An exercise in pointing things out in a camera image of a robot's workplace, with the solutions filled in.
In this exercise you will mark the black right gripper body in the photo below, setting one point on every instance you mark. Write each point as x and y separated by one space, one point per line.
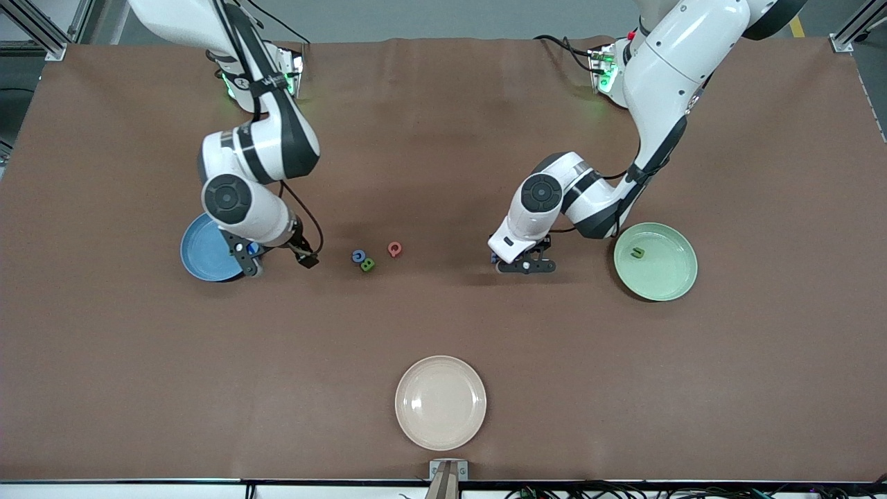
299 247

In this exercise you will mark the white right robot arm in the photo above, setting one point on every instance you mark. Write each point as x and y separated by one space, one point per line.
260 211

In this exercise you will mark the blue foam letter G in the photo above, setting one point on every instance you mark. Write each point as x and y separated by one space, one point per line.
354 256

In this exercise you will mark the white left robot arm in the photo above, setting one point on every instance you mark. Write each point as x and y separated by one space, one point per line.
665 69

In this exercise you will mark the cream plate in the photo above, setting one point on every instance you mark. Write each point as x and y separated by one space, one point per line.
441 403

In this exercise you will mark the grey metal clamp bracket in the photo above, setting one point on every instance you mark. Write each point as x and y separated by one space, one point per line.
435 471

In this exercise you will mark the pink foam letter Q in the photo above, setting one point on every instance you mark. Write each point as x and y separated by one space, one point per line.
390 249

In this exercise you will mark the brown table mat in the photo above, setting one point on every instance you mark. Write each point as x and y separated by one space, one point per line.
443 173

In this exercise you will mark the aluminium frame profile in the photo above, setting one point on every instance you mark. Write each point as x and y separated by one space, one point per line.
55 50
849 31

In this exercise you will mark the green plate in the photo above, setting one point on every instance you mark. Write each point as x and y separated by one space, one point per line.
665 274

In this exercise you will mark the blue plate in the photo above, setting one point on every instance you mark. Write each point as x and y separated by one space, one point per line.
204 256

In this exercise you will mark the green foam letter B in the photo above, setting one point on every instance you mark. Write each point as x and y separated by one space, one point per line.
368 264

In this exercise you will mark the tan upright bar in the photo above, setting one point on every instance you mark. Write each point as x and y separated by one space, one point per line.
443 485

